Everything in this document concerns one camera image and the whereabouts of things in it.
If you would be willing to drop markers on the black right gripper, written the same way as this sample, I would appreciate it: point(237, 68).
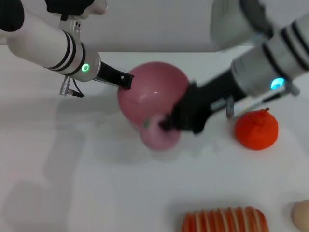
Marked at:
point(205, 104)

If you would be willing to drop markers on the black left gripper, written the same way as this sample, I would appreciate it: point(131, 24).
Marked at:
point(108, 73)

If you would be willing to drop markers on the pink toy peach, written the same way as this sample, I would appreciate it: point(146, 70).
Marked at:
point(157, 139)

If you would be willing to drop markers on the pink plastic bowl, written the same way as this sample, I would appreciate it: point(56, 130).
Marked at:
point(154, 91)

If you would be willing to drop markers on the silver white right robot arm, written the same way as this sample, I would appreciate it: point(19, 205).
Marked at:
point(272, 62)

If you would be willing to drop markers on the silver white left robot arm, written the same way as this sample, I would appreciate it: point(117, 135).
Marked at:
point(46, 41)

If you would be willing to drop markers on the orange toy tangerine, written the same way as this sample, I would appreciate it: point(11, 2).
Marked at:
point(256, 131)

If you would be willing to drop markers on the orange white striped toy bread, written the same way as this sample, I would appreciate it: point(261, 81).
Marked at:
point(224, 221)

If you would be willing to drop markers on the beige round toy bun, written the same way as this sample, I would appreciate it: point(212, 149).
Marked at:
point(301, 216)

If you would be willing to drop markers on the grey right wrist camera housing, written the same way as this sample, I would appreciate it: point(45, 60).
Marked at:
point(231, 26)

